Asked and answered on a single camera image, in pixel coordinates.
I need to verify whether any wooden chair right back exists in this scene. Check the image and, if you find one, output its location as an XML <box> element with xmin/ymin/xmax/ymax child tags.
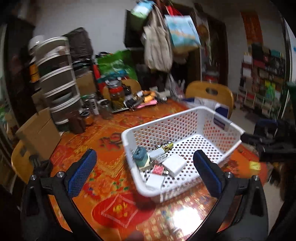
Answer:
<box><xmin>185</xmin><ymin>81</ymin><xmax>234</xmax><ymax>119</ymax></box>

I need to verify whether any wooden chair left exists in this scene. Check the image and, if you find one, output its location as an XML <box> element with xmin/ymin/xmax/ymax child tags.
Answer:
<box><xmin>11</xmin><ymin>140</ymin><xmax>34</xmax><ymax>184</ymax></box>

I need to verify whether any brown ceramic mug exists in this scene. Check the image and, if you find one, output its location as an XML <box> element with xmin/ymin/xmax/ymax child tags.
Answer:
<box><xmin>66</xmin><ymin>110</ymin><xmax>86</xmax><ymax>135</ymax></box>

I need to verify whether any brown cardboard box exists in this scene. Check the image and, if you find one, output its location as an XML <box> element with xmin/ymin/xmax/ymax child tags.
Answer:
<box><xmin>16</xmin><ymin>108</ymin><xmax>61</xmax><ymax>160</ymax></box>

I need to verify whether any orange sauce jar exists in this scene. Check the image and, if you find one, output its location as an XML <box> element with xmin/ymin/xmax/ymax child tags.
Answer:
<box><xmin>80</xmin><ymin>110</ymin><xmax>94</xmax><ymax>126</ymax></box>

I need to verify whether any blue picture hanging bag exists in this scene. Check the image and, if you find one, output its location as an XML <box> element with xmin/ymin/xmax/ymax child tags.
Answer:
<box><xmin>165</xmin><ymin>15</ymin><xmax>201</xmax><ymax>54</ymax></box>

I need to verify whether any pink paper pad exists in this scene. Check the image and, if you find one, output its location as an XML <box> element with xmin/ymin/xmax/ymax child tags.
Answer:
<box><xmin>136</xmin><ymin>99</ymin><xmax>158</xmax><ymax>109</ymax></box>

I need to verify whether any white perforated plastic basket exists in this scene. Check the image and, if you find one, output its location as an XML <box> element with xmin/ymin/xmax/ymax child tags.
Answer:
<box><xmin>121</xmin><ymin>106</ymin><xmax>245</xmax><ymax>202</ymax></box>

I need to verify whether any colourful shelf rack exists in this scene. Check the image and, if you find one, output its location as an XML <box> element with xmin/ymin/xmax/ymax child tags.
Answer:
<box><xmin>236</xmin><ymin>43</ymin><xmax>285</xmax><ymax>120</ymax></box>

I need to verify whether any green plastic bag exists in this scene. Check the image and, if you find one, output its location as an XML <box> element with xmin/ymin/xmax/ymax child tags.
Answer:
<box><xmin>96</xmin><ymin>49</ymin><xmax>138</xmax><ymax>80</ymax></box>

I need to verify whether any red patterned keychain tag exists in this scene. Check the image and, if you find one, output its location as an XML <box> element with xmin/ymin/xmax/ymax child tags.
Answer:
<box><xmin>145</xmin><ymin>165</ymin><xmax>169</xmax><ymax>190</ymax></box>

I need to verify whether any teal power adapter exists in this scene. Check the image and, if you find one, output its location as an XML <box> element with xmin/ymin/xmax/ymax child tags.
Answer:
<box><xmin>132</xmin><ymin>146</ymin><xmax>152</xmax><ymax>172</ymax></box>

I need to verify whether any grey plastic drawer tower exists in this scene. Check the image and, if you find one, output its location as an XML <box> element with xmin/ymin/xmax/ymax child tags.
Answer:
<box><xmin>33</xmin><ymin>37</ymin><xmax>83</xmax><ymax>125</ymax></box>

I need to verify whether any large white square box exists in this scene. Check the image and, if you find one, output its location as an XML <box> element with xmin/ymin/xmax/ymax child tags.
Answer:
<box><xmin>162</xmin><ymin>154</ymin><xmax>187</xmax><ymax>177</ymax></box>

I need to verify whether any red orange floral tablecloth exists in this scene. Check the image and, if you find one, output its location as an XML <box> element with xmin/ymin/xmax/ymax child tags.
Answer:
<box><xmin>50</xmin><ymin>100</ymin><xmax>267</xmax><ymax>240</ymax></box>

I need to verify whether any beige hanging tote bag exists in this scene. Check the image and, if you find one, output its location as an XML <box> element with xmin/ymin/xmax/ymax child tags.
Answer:
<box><xmin>144</xmin><ymin>6</ymin><xmax>173</xmax><ymax>73</ymax></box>

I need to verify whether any small white square box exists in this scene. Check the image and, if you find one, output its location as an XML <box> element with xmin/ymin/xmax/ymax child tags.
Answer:
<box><xmin>148</xmin><ymin>148</ymin><xmax>167</xmax><ymax>164</ymax></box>

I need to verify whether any wooden chair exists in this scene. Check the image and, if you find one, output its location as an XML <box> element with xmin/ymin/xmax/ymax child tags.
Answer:
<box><xmin>11</xmin><ymin>140</ymin><xmax>34</xmax><ymax>184</ymax></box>
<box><xmin>185</xmin><ymin>81</ymin><xmax>234</xmax><ymax>119</ymax></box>

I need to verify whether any empty glass jar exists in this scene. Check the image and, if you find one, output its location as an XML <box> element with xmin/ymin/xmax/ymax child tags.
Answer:
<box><xmin>97</xmin><ymin>99</ymin><xmax>112</xmax><ymax>120</ymax></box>

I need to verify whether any glass jar with pickles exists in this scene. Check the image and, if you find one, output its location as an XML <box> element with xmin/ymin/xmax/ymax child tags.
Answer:
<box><xmin>107</xmin><ymin>80</ymin><xmax>125</xmax><ymax>110</ymax></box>

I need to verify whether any yellow toy car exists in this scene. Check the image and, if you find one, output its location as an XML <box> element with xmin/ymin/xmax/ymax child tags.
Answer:
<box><xmin>157</xmin><ymin>141</ymin><xmax>174</xmax><ymax>153</ymax></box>

